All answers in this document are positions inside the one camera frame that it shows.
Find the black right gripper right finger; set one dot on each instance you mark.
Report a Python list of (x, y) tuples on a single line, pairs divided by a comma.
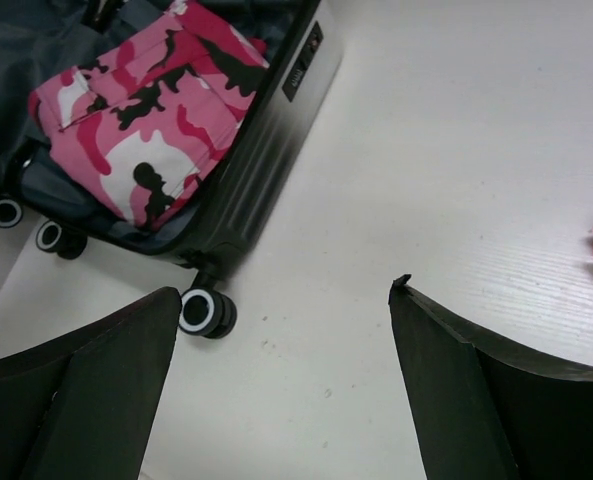
[(485, 406)]

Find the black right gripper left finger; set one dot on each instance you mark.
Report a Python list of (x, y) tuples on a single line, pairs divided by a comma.
[(82, 405)]

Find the pink camouflage pants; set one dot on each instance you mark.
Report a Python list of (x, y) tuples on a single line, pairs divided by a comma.
[(142, 125)]

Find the black white astronaut suitcase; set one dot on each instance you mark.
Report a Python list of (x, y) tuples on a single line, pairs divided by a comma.
[(220, 223)]

